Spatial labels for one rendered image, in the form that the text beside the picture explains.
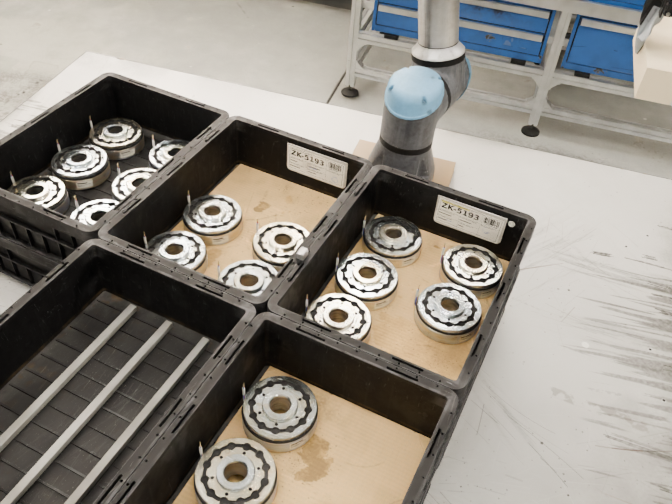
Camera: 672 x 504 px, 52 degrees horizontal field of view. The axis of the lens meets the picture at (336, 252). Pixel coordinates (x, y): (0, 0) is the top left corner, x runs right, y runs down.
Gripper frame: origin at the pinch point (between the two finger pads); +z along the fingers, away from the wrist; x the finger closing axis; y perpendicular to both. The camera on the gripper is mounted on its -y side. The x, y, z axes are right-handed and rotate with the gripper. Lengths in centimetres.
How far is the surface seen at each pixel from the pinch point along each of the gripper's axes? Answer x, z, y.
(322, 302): -45, 23, 62
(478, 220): -24.3, 19.4, 37.4
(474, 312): -22, 23, 55
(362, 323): -38, 23, 64
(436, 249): -30, 26, 40
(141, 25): -209, 109, -162
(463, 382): -22, 16, 75
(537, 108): -9, 96, -140
